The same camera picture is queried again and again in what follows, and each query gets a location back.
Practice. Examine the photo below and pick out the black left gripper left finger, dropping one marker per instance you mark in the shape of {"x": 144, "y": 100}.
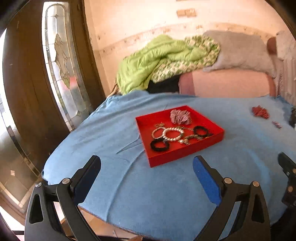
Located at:
{"x": 42, "y": 222}

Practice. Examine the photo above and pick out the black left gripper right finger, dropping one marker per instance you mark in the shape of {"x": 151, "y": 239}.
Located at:
{"x": 252, "y": 220}

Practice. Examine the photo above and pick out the small striped hair clip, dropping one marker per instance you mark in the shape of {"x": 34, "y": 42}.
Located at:
{"x": 276, "y": 124}

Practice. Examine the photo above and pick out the dark grey hair accessory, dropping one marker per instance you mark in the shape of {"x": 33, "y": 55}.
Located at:
{"x": 292, "y": 120}

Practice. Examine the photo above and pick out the red polka dot scrunchie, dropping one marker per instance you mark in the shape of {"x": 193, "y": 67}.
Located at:
{"x": 260, "y": 112}

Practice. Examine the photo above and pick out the striped floral cushion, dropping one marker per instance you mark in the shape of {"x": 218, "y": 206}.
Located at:
{"x": 287, "y": 81}

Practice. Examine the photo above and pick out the blue bed sheet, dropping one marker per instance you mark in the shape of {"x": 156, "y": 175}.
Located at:
{"x": 168, "y": 202}

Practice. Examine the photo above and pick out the pink folded blanket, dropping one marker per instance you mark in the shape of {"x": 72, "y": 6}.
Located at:
{"x": 227, "y": 83}

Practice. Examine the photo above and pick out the plaid red white scrunchie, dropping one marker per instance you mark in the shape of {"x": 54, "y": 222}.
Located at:
{"x": 180, "y": 117}

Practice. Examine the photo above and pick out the white patterned cloth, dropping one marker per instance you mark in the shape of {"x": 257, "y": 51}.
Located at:
{"x": 285, "y": 45}

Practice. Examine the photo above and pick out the red tray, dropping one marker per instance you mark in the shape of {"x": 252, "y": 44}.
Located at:
{"x": 171, "y": 142}

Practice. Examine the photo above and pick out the grey pillow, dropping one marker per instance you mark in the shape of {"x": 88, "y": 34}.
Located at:
{"x": 239, "y": 50}

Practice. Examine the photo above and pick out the black cloth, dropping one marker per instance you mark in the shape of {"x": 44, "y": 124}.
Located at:
{"x": 168, "y": 85}

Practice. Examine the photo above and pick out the stained glass wooden door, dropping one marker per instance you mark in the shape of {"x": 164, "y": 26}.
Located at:
{"x": 49, "y": 85}

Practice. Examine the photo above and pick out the green quilt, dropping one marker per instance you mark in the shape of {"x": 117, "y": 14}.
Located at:
{"x": 164, "y": 57}

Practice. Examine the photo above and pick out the gold ring brooch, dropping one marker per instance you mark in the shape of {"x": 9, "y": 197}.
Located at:
{"x": 159, "y": 125}

